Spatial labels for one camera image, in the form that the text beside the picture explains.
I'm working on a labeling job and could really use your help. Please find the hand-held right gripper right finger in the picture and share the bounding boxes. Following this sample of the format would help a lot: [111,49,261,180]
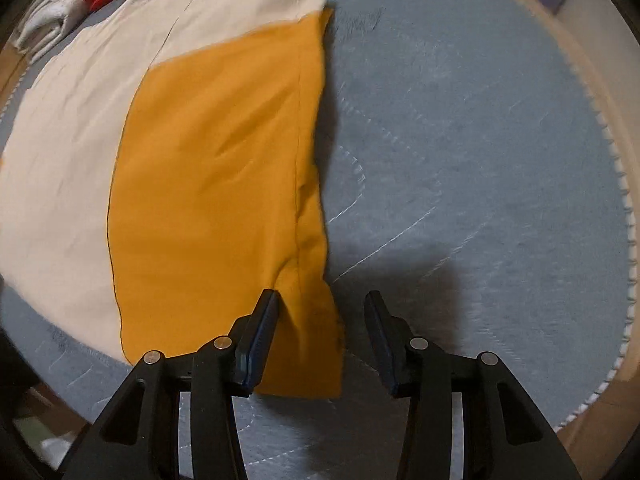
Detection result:
[364,290,582,480]

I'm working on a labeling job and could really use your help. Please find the wooden bed frame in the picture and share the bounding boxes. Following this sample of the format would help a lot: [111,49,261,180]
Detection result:
[470,0,640,463]

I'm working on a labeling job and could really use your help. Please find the cream and orange cloth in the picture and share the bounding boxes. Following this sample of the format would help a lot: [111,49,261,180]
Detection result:
[0,0,346,401]

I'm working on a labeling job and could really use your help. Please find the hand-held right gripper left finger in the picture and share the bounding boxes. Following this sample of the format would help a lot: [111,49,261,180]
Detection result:
[62,289,280,480]

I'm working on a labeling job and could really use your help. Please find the white garment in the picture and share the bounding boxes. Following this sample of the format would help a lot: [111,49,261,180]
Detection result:
[12,0,94,57]

